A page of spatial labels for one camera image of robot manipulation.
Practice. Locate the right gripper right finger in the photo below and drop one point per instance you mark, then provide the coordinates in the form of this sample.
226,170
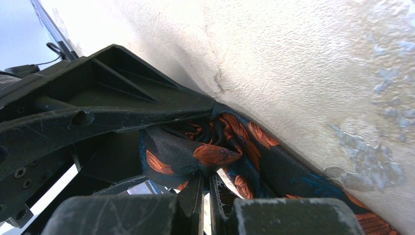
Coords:
278,216

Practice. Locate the aluminium frame rail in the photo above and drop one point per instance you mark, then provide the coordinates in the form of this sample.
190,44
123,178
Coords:
59,44

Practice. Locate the dark orange floral tie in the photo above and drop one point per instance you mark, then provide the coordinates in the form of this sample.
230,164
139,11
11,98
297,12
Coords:
256,164

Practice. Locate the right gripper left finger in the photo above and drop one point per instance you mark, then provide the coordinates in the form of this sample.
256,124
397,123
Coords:
146,214

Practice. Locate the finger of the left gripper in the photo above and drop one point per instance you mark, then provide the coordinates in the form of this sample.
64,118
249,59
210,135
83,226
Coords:
112,90

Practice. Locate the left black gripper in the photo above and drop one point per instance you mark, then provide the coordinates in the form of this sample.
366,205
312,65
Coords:
36,119

